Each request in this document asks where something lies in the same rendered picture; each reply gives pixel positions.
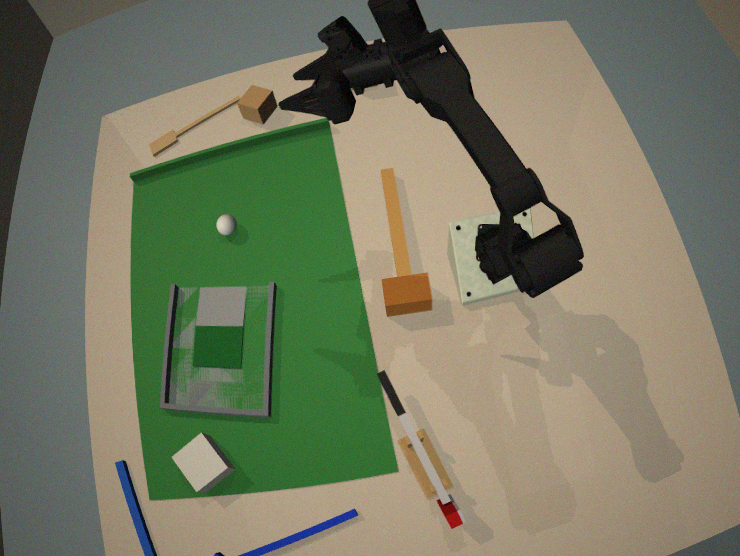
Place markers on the green putting mat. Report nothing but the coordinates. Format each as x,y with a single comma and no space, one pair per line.
329,422

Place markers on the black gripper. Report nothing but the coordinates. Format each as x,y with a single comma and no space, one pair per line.
330,94

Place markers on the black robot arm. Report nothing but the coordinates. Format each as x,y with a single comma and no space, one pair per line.
441,83

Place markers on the white golf ball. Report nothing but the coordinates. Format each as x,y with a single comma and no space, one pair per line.
226,224

